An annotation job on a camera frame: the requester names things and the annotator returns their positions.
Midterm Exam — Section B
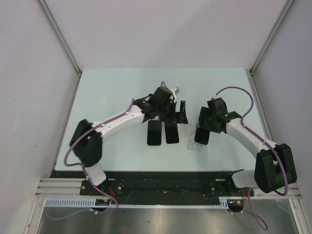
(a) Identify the aluminium corner post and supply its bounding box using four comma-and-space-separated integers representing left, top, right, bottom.
36, 0, 82, 75
250, 0, 297, 74

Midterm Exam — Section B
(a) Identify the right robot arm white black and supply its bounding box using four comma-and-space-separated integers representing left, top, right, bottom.
195, 98, 297, 195

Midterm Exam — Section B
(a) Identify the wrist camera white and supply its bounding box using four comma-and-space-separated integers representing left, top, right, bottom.
212, 95, 220, 100
169, 87, 179, 103

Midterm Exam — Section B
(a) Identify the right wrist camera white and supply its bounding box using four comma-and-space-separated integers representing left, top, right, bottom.
212, 95, 220, 100

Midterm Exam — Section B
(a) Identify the white slotted cable duct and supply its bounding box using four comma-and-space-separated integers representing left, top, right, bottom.
45, 196, 247, 209

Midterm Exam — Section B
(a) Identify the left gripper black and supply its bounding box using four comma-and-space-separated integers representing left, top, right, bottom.
157, 99, 187, 124

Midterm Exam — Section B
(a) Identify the small black phone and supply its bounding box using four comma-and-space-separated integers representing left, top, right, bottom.
194, 128, 210, 145

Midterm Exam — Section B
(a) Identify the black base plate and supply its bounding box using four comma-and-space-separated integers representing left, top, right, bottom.
51, 171, 254, 202

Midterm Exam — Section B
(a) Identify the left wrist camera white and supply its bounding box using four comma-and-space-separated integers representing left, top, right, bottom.
169, 87, 179, 103

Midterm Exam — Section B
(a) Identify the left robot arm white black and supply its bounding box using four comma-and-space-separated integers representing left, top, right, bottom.
65, 86, 188, 195

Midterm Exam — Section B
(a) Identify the clear magsafe phone case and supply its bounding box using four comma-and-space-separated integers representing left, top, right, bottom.
187, 127, 204, 153

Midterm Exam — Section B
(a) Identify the right aluminium corner post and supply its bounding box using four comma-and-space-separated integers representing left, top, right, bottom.
250, 0, 297, 74

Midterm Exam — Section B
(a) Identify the teal phone black screen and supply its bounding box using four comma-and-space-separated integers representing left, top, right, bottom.
164, 121, 180, 144

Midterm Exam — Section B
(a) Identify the left aluminium corner post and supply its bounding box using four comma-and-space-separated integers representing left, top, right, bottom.
36, 0, 82, 75

